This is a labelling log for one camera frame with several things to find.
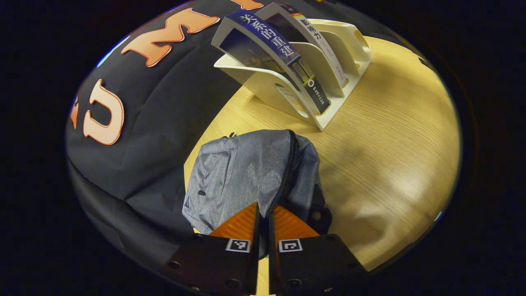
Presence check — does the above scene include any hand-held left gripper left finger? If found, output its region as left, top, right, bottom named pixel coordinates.
left=166, top=202, right=260, bottom=296

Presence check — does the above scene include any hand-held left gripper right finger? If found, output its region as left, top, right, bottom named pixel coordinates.
left=268, top=206, right=366, bottom=296

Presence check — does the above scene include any grey schoolbag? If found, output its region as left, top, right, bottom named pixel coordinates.
left=182, top=129, right=332, bottom=259

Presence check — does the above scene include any portrait cover book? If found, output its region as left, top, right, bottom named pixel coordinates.
left=255, top=2, right=350, bottom=89

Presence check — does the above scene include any white bookshelf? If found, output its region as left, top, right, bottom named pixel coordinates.
left=214, top=18, right=374, bottom=132

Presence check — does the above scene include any blue cover book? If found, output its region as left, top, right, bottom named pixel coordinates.
left=211, top=9, right=331, bottom=116

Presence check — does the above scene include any black backdrop cloth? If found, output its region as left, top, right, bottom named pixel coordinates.
left=66, top=0, right=370, bottom=270

